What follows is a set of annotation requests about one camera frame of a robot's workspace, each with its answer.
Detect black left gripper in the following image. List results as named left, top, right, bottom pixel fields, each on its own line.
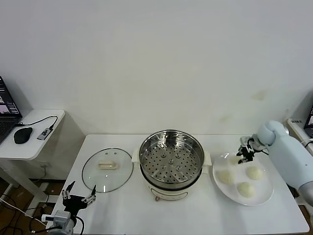
left=62, top=180, right=98, bottom=212

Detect black laptop pink screen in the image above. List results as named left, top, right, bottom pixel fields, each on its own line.
left=303, top=104, right=313, bottom=137

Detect black hub cable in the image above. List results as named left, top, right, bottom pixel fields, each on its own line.
left=15, top=115, right=58, bottom=131

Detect white floor cable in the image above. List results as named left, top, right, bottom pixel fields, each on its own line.
left=0, top=197, right=37, bottom=220

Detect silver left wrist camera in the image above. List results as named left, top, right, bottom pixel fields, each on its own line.
left=41, top=210, right=71, bottom=225

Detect white round plate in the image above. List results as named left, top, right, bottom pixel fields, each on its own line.
left=212, top=152, right=274, bottom=206

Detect black laptop dark screen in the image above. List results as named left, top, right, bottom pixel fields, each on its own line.
left=0, top=75, right=23, bottom=145

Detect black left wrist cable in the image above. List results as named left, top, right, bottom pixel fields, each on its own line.
left=73, top=215, right=86, bottom=235

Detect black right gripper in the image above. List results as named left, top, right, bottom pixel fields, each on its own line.
left=236, top=144, right=256, bottom=165

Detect black computer mouse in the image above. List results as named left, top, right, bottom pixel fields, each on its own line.
left=13, top=127, right=33, bottom=144

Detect steel steamer pot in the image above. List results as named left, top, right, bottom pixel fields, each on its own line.
left=131, top=146, right=212, bottom=202

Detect grey usb hub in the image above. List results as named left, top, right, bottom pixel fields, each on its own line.
left=36, top=128, right=53, bottom=141

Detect black floor cables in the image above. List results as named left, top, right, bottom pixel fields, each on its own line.
left=0, top=193, right=49, bottom=235

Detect steel perforated steamer basket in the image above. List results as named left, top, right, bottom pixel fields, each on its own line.
left=139, top=129, right=205, bottom=189

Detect glass lid cream handle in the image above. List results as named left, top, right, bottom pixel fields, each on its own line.
left=81, top=147, right=134, bottom=193

